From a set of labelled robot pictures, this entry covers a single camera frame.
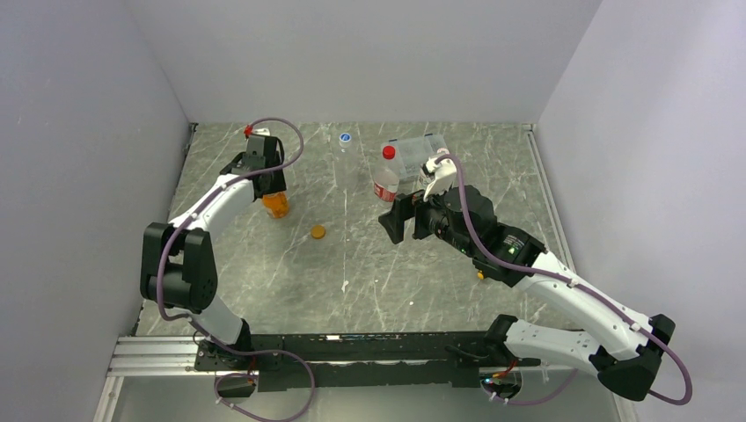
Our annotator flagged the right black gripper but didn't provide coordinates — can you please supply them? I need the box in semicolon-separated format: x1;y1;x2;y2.
379;177;478;258

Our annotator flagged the blue white bottle cap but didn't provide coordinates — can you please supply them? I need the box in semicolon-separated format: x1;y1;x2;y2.
339;133;352;147

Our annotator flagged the small red label bottle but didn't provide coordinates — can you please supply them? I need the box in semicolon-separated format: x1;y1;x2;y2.
372;152;399;202

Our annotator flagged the clear plastic screw box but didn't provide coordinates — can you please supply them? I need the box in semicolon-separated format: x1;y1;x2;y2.
380;133;449;181

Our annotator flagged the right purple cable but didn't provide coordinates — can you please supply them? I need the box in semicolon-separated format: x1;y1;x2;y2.
435;153;694;407

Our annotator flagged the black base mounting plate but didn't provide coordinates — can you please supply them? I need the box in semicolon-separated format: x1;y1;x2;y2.
194;331;539;392

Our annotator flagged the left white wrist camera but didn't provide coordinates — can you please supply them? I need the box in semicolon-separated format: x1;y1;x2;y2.
244;125;271;139

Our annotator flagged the red bottle cap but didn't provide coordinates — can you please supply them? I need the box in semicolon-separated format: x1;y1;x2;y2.
382;145;396;160

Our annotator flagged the orange juice bottle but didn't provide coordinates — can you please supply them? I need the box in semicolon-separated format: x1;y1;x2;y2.
261;191;289;219

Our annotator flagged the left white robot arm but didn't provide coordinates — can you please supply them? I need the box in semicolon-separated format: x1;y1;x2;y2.
140;131;287;369

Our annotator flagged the aluminium rail frame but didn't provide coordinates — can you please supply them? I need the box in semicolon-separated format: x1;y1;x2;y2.
94;337;638;421

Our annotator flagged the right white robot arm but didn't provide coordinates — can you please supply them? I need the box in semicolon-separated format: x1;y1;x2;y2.
377;186;676;401

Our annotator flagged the orange bottle cap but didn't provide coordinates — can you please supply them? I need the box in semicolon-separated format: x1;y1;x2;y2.
310;224;326;239

